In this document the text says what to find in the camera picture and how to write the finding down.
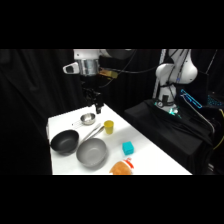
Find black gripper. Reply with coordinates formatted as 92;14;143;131
80;75;104;115

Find blue cube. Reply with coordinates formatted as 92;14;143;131
121;140;135;157

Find small steel bowl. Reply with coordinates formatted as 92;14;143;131
80;112;97;126

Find black bowl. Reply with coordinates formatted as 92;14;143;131
49;129;81;155

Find grey bowl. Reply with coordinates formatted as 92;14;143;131
75;137;108;168

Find yellow cup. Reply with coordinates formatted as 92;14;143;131
103;119;115;136

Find metal tongs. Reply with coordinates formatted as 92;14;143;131
81;122;105;143

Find yellow circuit board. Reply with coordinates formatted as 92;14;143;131
99;67;119;80

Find black curtain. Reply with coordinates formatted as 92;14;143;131
0;49;224;176

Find black draped robot stand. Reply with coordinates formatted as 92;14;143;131
124;98;215;176

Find blue lit device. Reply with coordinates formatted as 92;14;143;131
180;88;204;110

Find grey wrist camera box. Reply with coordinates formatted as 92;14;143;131
62;62;81;75

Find black cable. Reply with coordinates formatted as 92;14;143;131
98;49;161;90

